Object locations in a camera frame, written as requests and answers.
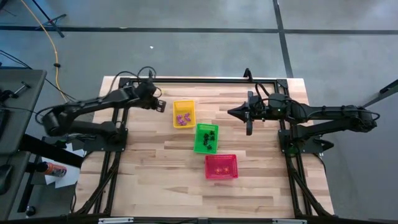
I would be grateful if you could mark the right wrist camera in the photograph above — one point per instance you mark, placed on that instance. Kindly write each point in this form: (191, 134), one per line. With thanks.
(258, 100)

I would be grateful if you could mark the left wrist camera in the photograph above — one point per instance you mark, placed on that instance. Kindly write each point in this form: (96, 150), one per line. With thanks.
(148, 86)

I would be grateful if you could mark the black computer mouse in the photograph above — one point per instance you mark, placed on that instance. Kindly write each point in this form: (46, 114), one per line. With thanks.
(4, 179)

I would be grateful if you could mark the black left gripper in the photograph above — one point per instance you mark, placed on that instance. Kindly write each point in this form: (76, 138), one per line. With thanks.
(147, 101)

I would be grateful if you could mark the yellow plastic basket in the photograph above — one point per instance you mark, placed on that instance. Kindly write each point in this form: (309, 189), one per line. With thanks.
(189, 107)

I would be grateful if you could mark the grey desk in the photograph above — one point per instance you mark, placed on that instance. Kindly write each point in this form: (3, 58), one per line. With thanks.
(9, 207)

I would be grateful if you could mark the small black wheel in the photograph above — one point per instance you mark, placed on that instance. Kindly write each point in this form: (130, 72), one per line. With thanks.
(30, 211)

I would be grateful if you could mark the black aluminium table frame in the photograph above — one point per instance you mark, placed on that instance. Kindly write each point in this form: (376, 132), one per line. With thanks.
(202, 80)

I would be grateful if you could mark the black frame hook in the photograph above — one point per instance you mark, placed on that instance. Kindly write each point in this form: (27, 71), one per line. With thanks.
(247, 73)

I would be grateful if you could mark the purple plastic decoration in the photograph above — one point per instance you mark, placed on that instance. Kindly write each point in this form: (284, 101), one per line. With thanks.
(187, 116)
(179, 118)
(183, 123)

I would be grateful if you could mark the grey metal bar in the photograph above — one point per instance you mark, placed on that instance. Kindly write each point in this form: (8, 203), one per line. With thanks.
(382, 93)

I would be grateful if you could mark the green plastic basket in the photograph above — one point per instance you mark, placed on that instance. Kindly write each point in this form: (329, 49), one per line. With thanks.
(199, 147)

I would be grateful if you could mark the orange spray can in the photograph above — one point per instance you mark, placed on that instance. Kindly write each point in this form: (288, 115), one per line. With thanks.
(54, 170)

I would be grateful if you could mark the white paper sheet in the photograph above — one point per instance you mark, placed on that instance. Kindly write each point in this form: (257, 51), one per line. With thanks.
(70, 177)

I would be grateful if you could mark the red plastic basket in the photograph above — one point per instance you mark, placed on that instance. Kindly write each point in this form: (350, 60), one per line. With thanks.
(228, 160)

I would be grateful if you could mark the black silver hand tool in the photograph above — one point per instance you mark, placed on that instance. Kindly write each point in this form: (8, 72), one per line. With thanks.
(18, 90)

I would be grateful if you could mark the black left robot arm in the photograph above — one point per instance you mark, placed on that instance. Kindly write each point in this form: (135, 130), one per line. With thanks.
(93, 104)

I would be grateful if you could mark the black floor tripod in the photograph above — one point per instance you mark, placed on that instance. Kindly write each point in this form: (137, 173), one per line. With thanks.
(46, 17)

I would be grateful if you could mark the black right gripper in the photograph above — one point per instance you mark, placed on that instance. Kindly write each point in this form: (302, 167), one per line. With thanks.
(261, 112)

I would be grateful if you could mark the silver edge bracket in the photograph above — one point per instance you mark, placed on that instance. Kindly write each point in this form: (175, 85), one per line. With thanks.
(289, 221)
(115, 220)

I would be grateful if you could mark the black crossbar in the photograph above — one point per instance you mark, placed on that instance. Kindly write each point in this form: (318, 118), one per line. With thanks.
(49, 151)

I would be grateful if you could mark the grey side table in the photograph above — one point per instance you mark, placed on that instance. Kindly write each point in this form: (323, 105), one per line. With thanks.
(18, 133)

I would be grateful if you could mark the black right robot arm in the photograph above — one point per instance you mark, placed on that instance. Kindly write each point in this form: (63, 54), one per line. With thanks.
(335, 113)

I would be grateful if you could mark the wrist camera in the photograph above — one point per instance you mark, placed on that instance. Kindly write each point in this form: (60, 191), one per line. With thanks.
(258, 100)
(148, 86)

